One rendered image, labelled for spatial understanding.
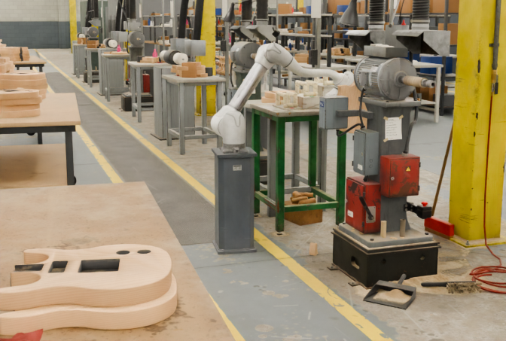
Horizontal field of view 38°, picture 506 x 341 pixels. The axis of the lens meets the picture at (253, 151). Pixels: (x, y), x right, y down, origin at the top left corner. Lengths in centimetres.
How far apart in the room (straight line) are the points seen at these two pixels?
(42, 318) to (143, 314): 23
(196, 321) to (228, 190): 328
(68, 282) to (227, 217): 332
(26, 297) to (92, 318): 16
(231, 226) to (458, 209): 169
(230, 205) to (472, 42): 204
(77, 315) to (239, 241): 342
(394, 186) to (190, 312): 278
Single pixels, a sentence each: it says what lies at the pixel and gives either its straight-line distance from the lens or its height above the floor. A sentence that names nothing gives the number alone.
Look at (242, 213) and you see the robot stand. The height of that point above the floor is 28.
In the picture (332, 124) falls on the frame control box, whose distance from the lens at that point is 466.
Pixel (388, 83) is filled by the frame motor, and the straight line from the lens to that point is 447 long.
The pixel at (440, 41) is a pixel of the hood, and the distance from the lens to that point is 429.
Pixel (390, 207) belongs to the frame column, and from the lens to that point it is 465.
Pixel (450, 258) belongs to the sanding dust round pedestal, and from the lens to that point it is 523.
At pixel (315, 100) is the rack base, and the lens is 559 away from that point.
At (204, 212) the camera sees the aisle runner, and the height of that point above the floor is 0.
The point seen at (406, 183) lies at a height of 63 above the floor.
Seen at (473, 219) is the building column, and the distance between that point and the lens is 554.
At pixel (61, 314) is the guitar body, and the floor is 93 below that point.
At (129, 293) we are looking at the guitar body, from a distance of 178.
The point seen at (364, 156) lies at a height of 78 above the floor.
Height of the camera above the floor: 161
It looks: 10 degrees down
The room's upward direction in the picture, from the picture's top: straight up
